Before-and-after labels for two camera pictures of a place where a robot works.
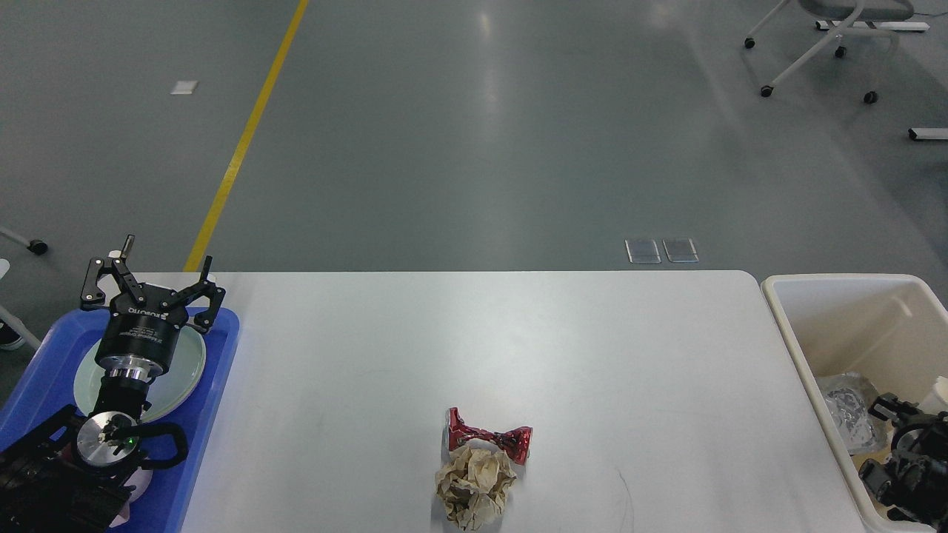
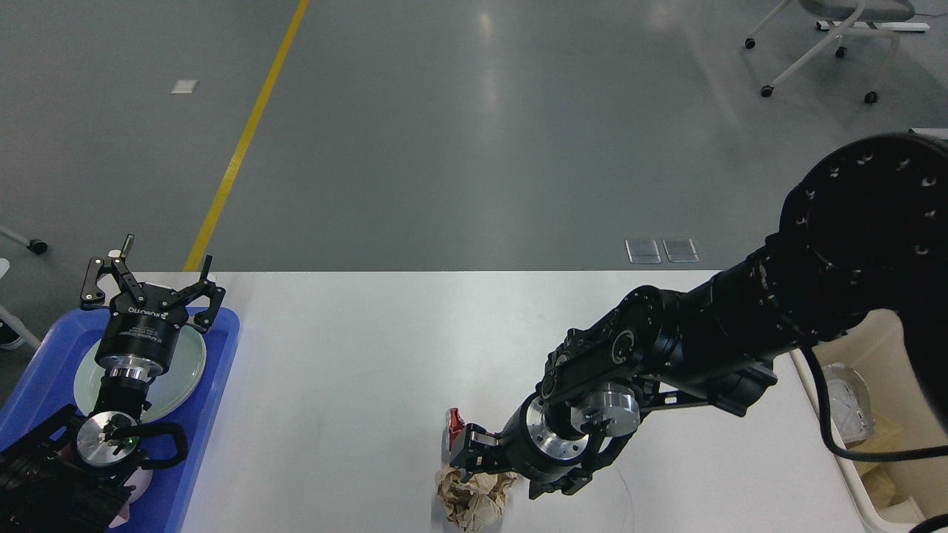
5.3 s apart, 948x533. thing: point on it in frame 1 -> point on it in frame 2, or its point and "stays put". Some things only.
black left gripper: x=139 y=337 stays put
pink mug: x=141 y=479 stays put
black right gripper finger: x=888 y=407 -> x=481 y=451
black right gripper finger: x=880 y=479 -> x=568 y=483
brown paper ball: x=473 y=485 stays put
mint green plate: x=167 y=394 stays put
